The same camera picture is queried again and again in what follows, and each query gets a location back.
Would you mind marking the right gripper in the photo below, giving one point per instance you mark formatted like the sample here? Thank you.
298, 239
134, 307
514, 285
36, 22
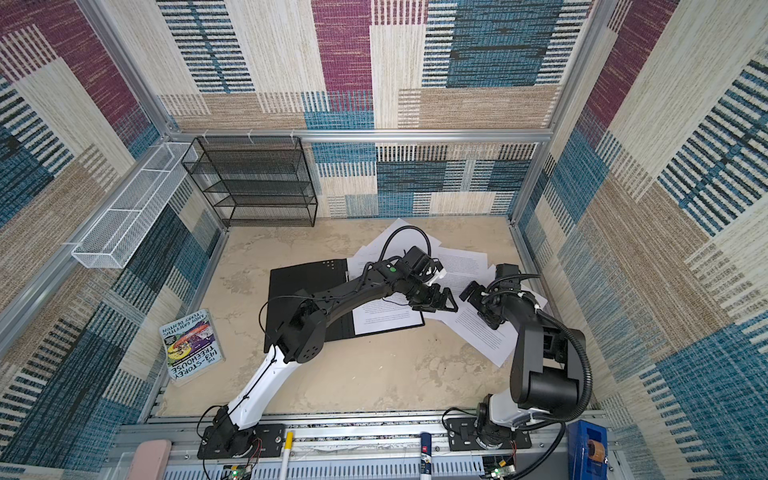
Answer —
475, 298

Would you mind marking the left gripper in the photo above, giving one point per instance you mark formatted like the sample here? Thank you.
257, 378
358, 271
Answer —
447, 293

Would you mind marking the printed paper sheet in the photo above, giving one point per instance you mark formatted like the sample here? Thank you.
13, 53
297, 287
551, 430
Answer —
462, 265
379, 316
496, 345

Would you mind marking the orange folder black inside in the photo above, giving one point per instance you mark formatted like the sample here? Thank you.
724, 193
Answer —
287, 284

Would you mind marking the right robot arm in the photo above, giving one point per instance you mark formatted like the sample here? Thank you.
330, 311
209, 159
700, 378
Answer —
550, 381

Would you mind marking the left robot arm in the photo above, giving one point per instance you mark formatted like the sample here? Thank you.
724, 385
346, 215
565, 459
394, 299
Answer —
301, 337

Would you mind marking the blue glue stick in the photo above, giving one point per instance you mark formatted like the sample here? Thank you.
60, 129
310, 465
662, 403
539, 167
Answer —
425, 462

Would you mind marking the green circuit board right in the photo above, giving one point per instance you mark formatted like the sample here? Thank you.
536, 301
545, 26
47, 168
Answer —
501, 472

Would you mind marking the green circuit board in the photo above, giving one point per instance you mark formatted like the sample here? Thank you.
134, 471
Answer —
236, 472
501, 472

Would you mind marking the blue box with tape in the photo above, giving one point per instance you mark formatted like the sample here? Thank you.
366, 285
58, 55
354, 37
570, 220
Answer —
587, 451

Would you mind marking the white yellow marker pen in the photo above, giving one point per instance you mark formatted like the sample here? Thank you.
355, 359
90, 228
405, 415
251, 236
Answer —
285, 458

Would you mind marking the colourful children's book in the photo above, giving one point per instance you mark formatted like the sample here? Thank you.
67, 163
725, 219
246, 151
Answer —
191, 346

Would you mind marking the green circuit board left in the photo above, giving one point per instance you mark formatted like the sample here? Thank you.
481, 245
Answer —
236, 472

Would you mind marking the pink object at edge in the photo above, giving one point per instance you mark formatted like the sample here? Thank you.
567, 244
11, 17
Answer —
150, 460

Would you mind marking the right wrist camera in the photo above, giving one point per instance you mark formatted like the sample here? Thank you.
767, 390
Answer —
505, 272

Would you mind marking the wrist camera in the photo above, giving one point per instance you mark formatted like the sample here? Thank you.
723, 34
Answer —
422, 266
505, 272

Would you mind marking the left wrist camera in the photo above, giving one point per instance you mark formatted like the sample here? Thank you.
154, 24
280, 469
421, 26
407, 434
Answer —
422, 266

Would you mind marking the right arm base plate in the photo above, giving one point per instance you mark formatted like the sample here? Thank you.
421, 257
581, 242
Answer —
463, 436

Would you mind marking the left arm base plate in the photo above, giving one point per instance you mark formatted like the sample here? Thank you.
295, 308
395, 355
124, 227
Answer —
264, 440

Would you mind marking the black wire mesh shelf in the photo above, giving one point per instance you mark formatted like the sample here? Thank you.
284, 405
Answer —
254, 181

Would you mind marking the white wire mesh basket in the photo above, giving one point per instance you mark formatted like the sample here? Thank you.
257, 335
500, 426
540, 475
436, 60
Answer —
117, 234

